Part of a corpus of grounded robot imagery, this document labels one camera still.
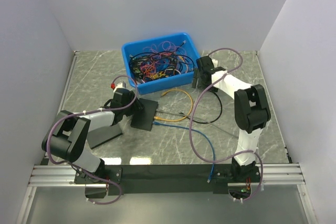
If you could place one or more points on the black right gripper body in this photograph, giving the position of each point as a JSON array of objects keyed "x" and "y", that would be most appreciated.
[{"x": 198, "y": 74}]

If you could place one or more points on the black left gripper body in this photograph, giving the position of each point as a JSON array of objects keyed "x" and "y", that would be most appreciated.
[{"x": 131, "y": 109}]

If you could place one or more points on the black network switch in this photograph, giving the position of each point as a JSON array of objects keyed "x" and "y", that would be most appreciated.
[{"x": 143, "y": 119}]

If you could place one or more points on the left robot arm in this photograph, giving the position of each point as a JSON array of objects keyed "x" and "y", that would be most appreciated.
[{"x": 66, "y": 139}]

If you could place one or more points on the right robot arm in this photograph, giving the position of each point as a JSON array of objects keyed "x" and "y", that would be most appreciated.
[{"x": 251, "y": 111}]

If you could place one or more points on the blue plastic bin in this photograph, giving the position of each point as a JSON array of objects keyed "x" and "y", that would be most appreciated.
[{"x": 160, "y": 63}]

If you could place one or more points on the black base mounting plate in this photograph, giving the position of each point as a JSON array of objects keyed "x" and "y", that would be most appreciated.
[{"x": 194, "y": 178}]

